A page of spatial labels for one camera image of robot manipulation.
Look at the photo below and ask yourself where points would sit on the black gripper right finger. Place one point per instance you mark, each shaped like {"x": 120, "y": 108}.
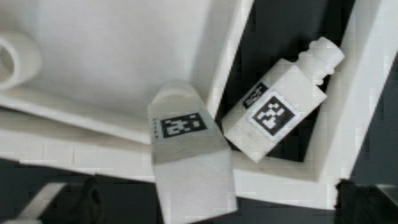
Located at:
{"x": 367, "y": 203}

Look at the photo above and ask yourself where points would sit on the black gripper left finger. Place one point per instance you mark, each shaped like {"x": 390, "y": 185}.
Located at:
{"x": 67, "y": 204}

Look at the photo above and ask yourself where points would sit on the white table leg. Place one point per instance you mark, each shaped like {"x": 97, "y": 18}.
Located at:
{"x": 193, "y": 159}
{"x": 282, "y": 100}

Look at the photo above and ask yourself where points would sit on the white square tabletop panel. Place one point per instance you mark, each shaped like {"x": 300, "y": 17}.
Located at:
{"x": 122, "y": 45}

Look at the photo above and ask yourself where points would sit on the white front fence bar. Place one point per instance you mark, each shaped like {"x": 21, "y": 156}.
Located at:
{"x": 45, "y": 143}

